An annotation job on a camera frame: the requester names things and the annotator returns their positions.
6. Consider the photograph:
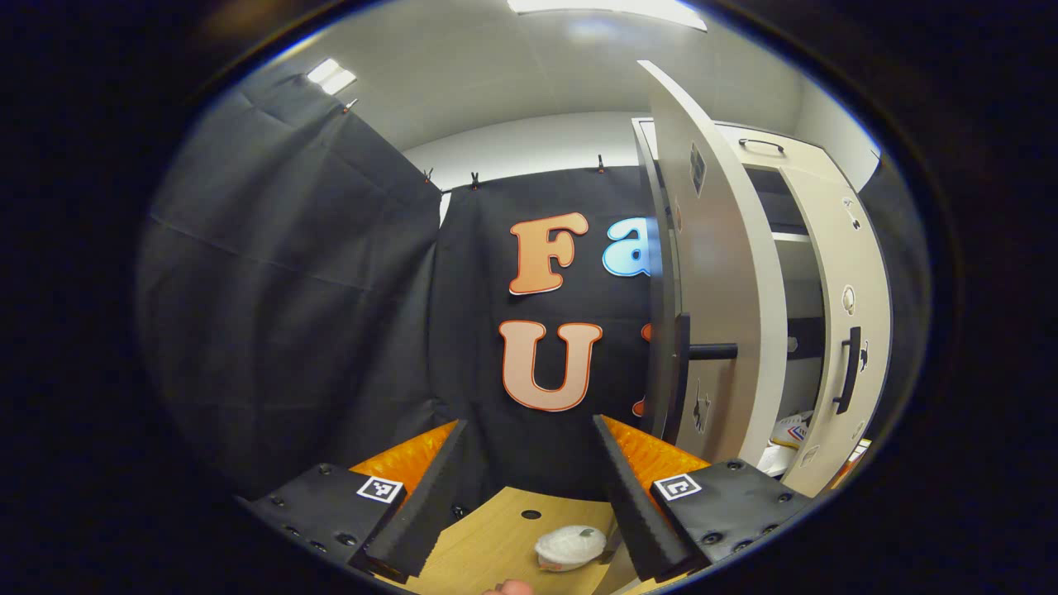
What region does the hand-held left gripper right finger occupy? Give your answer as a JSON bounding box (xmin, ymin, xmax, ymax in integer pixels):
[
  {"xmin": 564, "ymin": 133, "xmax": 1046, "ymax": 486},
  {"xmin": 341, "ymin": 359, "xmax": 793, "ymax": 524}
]
[{"xmin": 592, "ymin": 414, "xmax": 821, "ymax": 583}]

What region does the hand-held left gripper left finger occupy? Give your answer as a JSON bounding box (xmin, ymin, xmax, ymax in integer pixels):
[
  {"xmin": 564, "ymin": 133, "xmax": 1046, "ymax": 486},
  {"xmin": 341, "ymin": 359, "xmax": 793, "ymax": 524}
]
[{"xmin": 238, "ymin": 419, "xmax": 469, "ymax": 583}]

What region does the white shoe cabinet door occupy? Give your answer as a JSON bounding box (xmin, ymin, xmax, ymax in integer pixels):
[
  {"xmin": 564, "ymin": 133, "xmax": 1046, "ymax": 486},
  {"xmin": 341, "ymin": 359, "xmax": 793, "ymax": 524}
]
[
  {"xmin": 779, "ymin": 165, "xmax": 894, "ymax": 498},
  {"xmin": 636, "ymin": 59, "xmax": 788, "ymax": 468}
]

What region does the white shoe cabinet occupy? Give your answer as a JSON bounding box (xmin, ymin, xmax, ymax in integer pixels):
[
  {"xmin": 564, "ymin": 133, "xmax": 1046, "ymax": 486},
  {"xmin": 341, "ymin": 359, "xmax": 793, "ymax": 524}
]
[{"xmin": 632, "ymin": 118, "xmax": 881, "ymax": 497}]

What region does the white cabinet drawer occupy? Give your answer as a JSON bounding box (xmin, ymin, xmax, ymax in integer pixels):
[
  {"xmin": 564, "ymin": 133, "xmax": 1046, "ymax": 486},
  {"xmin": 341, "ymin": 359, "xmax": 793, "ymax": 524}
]
[{"xmin": 653, "ymin": 120, "xmax": 854, "ymax": 195}]

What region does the white round container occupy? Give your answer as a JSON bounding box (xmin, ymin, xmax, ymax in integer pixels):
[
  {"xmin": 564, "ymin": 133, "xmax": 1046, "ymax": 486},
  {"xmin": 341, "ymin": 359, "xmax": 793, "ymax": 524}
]
[{"xmin": 535, "ymin": 525, "xmax": 608, "ymax": 573}]

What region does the black backdrop cloth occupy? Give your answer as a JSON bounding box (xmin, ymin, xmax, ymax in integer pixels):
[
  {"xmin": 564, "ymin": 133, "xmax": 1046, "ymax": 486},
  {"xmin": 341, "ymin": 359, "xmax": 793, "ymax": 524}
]
[{"xmin": 139, "ymin": 74, "xmax": 687, "ymax": 505}]

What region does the row of small black clips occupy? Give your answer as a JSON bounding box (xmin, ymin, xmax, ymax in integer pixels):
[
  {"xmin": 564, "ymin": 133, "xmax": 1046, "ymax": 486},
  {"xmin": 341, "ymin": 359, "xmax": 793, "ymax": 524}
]
[{"xmin": 341, "ymin": 98, "xmax": 608, "ymax": 191}]

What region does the large ceiling light panel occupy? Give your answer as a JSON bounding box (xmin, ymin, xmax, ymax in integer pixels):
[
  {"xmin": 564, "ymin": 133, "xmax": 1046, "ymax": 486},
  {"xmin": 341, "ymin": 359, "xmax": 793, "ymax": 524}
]
[{"xmin": 508, "ymin": 0, "xmax": 708, "ymax": 32}]

